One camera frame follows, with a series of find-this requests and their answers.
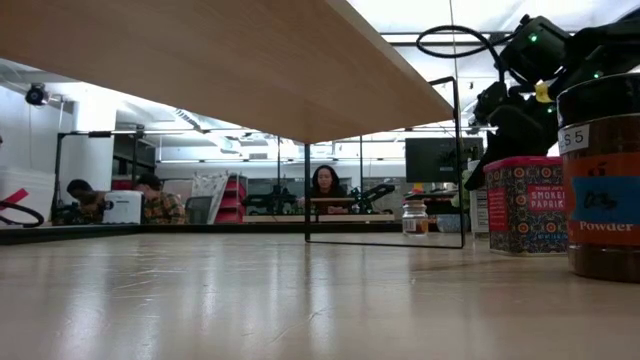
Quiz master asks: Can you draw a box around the black computer monitor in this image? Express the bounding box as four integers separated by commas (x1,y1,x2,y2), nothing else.
404,137,485,184

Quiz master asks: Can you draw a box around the yellow tag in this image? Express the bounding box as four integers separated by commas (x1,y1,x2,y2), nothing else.
533,81,554,105

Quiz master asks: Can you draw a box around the black ceiling camera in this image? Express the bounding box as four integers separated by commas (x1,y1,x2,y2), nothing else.
24,82,50,107

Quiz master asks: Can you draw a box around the white background board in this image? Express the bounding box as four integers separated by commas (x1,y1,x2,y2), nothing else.
191,172,230,199

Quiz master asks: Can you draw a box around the black-lid brown spice jar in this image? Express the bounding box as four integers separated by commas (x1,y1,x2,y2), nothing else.
556,71,640,284

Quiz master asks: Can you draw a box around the person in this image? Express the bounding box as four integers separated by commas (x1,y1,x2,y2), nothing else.
66,178,107,225
133,172,187,225
308,164,350,215

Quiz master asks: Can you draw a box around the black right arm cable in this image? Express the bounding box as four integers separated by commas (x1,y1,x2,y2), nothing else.
415,23,519,86

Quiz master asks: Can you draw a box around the potted green succulent plant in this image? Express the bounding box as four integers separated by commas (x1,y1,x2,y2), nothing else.
437,189,474,234

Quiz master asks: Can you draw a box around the grey background chair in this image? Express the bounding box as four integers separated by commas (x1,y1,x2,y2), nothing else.
183,195,215,225

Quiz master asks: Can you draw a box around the wooden shelf with wire legs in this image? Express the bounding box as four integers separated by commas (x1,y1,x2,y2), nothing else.
0,0,467,250

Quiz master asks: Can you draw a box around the black background machine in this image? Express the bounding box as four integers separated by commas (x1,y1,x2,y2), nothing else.
244,184,301,216

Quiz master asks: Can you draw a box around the red-lid patterned paprika tin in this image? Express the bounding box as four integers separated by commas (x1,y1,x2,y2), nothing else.
483,155,569,256

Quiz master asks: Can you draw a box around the white-lid spice jar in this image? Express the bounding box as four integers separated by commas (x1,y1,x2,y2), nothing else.
469,187,494,237

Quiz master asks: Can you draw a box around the black curved cable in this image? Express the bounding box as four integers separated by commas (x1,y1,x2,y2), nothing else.
0,199,45,229

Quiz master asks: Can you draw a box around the black aluminium table frame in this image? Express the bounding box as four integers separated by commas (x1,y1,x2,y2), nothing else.
0,222,404,246

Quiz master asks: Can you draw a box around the white box appliance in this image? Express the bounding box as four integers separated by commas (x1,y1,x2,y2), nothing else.
102,189,146,225

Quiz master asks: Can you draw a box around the small clear glass jar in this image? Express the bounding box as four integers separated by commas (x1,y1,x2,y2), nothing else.
402,199,430,237

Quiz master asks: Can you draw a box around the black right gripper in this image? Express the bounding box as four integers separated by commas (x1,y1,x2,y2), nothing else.
463,14,571,191

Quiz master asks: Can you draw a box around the red tape strip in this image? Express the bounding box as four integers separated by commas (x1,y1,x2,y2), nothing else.
0,188,30,211

